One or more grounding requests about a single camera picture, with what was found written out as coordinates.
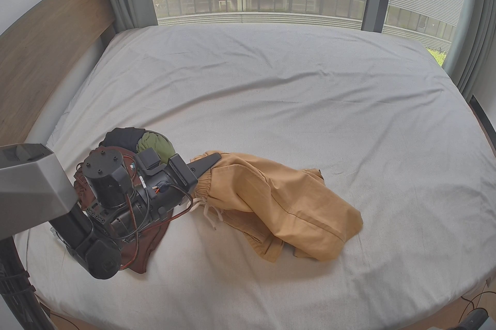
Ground bed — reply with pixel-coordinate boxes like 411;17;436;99
0;0;496;330

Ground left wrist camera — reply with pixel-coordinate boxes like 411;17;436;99
134;147;171;177

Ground brown garment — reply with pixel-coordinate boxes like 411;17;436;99
74;144;172;275

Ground green garment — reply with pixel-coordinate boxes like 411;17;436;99
136;131;175;169

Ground black garment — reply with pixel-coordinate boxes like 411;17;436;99
99;127;150;151

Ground tan shorts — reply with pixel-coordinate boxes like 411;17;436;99
190;151;364;264

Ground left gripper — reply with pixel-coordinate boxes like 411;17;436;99
139;153;198;215

